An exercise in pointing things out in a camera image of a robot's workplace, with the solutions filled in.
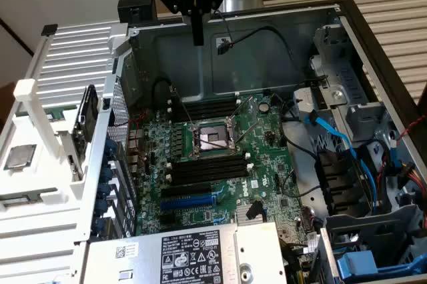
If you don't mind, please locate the RAM stick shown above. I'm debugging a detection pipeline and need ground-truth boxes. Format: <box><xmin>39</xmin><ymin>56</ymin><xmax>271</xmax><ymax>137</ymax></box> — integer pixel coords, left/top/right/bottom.
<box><xmin>42</xmin><ymin>106</ymin><xmax>80</xmax><ymax>123</ymax></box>

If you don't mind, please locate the black box-shaped device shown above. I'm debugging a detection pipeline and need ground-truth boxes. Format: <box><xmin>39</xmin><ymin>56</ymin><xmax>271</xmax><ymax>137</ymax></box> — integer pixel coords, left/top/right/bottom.
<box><xmin>117</xmin><ymin>0</ymin><xmax>158</xmax><ymax>27</ymax></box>

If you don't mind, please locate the open grey PC case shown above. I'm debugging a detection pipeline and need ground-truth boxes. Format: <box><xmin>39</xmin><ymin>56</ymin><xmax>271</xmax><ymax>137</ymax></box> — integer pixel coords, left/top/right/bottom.
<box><xmin>71</xmin><ymin>0</ymin><xmax>427</xmax><ymax>284</ymax></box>

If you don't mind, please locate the black table corner cap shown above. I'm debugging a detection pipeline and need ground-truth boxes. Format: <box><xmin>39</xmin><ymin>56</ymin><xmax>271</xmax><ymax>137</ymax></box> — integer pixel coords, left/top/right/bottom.
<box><xmin>40</xmin><ymin>23</ymin><xmax>59</xmax><ymax>37</ymax></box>

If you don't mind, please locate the metal socket cover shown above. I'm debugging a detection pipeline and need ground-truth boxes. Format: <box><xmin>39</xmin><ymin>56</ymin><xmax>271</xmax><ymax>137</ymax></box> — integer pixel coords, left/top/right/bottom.
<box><xmin>230</xmin><ymin>94</ymin><xmax>260</xmax><ymax>147</ymax></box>

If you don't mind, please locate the thin metal locking lever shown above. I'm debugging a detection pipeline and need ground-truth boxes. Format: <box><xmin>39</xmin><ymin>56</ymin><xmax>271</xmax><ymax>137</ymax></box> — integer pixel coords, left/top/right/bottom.
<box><xmin>169</xmin><ymin>85</ymin><xmax>197</xmax><ymax>131</ymax></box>
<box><xmin>195</xmin><ymin>132</ymin><xmax>242</xmax><ymax>155</ymax></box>

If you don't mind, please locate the black graphics card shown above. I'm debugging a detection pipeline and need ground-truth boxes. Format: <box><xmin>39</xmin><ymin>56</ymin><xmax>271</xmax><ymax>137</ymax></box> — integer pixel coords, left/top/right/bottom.
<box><xmin>66</xmin><ymin>83</ymin><xmax>100</xmax><ymax>178</ymax></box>

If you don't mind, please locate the grey metal disk bay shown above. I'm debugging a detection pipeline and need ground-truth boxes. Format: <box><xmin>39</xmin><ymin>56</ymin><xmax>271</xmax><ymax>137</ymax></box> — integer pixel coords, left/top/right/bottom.
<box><xmin>308</xmin><ymin>23</ymin><xmax>393</xmax><ymax>143</ymax></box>

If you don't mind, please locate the CPU socket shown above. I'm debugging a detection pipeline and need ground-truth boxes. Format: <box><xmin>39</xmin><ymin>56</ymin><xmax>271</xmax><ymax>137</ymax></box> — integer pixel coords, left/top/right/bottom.
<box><xmin>187</xmin><ymin>115</ymin><xmax>244</xmax><ymax>159</ymax></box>

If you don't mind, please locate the white parts rack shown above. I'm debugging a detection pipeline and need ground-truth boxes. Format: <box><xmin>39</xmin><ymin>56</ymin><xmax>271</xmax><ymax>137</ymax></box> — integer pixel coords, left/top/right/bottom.
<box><xmin>0</xmin><ymin>79</ymin><xmax>93</xmax><ymax>213</ymax></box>

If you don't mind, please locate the green motherboard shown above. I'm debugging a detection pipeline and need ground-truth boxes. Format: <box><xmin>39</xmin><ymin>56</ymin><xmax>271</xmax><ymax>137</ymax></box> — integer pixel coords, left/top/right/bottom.
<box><xmin>127</xmin><ymin>92</ymin><xmax>323</xmax><ymax>243</ymax></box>

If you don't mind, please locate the long black expansion slot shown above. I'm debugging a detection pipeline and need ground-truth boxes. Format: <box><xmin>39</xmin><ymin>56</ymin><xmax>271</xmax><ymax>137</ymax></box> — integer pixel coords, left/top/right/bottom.
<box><xmin>161</xmin><ymin>182</ymin><xmax>214</xmax><ymax>199</ymax></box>

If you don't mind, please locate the silver CPU chip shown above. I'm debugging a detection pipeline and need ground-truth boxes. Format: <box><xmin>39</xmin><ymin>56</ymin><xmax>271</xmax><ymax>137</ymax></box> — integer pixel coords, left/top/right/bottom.
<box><xmin>2</xmin><ymin>145</ymin><xmax>38</xmax><ymax>169</ymax></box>

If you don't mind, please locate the blue expansion slot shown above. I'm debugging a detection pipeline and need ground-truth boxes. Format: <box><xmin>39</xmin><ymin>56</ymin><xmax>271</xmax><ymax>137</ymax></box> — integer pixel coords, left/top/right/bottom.
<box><xmin>159</xmin><ymin>193</ymin><xmax>217</xmax><ymax>212</ymax></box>

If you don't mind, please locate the black plastic fan shroud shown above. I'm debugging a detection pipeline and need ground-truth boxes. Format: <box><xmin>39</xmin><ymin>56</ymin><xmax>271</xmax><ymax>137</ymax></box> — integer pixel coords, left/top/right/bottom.
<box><xmin>315</xmin><ymin>150</ymin><xmax>373</xmax><ymax>217</ymax></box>

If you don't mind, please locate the silver finned heatsink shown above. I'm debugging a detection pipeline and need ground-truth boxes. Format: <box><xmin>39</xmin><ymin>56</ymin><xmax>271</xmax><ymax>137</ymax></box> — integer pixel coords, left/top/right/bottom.
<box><xmin>236</xmin><ymin>202</ymin><xmax>266</xmax><ymax>224</ymax></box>

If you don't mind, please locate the grey metal drive cage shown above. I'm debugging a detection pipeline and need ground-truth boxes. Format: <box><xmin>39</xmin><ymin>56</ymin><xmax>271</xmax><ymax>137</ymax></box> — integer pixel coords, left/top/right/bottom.
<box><xmin>315</xmin><ymin>203</ymin><xmax>427</xmax><ymax>284</ymax></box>

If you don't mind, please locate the silver power supply with label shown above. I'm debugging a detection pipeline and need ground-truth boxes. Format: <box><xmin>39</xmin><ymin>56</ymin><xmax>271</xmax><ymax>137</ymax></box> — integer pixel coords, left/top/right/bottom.
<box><xmin>79</xmin><ymin>221</ymin><xmax>288</xmax><ymax>284</ymax></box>

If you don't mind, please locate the blue plastic latch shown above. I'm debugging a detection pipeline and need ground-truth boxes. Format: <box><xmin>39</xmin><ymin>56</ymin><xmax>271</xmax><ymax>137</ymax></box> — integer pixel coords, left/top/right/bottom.
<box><xmin>335</xmin><ymin>250</ymin><xmax>427</xmax><ymax>283</ymax></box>

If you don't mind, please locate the black wire with plug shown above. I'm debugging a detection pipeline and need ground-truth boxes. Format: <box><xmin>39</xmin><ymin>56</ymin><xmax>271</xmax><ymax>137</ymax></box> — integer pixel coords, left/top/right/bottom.
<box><xmin>213</xmin><ymin>9</ymin><xmax>322</xmax><ymax>82</ymax></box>

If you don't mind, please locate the black looped wire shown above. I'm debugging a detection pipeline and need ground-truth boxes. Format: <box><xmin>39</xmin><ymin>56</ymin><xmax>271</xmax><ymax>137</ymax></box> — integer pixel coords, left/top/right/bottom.
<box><xmin>151</xmin><ymin>76</ymin><xmax>176</xmax><ymax>107</ymax></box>

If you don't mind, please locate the red and black twisted wire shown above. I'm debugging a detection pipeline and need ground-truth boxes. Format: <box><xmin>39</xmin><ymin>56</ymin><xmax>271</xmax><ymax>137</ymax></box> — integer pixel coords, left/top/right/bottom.
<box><xmin>396</xmin><ymin>113</ymin><xmax>427</xmax><ymax>141</ymax></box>
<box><xmin>127</xmin><ymin>111</ymin><xmax>150</xmax><ymax>129</ymax></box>

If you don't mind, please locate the thin black wire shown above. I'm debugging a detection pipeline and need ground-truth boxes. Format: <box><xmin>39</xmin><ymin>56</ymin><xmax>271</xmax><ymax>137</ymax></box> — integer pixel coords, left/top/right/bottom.
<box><xmin>279</xmin><ymin>97</ymin><xmax>322</xmax><ymax>165</ymax></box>

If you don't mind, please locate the long blue disk wire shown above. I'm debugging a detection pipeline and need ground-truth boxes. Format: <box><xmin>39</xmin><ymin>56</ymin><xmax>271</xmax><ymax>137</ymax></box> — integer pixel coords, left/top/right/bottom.
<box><xmin>304</xmin><ymin>109</ymin><xmax>384</xmax><ymax>210</ymax></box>

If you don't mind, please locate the black wire plug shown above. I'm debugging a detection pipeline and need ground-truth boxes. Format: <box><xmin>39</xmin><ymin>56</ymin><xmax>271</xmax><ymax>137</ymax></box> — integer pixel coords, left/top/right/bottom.
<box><xmin>248</xmin><ymin>199</ymin><xmax>265</xmax><ymax>221</ymax></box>

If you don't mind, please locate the short blue disk wire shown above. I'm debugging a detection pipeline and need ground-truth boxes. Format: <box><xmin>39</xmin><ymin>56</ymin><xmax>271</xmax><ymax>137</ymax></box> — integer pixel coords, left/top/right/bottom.
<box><xmin>388</xmin><ymin>130</ymin><xmax>405</xmax><ymax>174</ymax></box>

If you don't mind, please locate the yellow red black wire bundle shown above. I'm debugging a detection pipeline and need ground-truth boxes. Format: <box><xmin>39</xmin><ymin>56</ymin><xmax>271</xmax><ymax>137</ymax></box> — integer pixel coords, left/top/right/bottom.
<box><xmin>398</xmin><ymin>160</ymin><xmax>427</xmax><ymax>193</ymax></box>

